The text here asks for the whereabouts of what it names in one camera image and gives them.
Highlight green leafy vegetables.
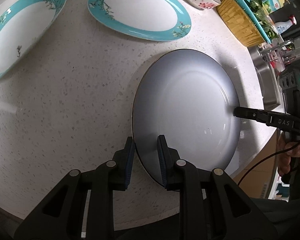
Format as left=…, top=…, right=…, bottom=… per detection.
left=243, top=0, right=278, bottom=43

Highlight stainless steel sink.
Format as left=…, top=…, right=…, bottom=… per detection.
left=248, top=40, right=294, bottom=111

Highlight grey rimmed white plate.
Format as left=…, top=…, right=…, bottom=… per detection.
left=132, top=49, right=241, bottom=184

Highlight yellow basin with teal colander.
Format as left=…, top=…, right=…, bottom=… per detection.
left=217, top=0, right=277, bottom=48

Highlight yellow detergent bottle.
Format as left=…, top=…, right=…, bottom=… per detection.
left=263, top=0, right=290, bottom=14

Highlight teal floral deep plate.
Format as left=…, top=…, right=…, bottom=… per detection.
left=0, top=0, right=66, bottom=78

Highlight white spray bottle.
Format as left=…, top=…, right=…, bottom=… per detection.
left=275, top=15, right=297, bottom=34

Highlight person's right hand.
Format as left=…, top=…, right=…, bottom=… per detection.
left=277, top=133, right=300, bottom=177

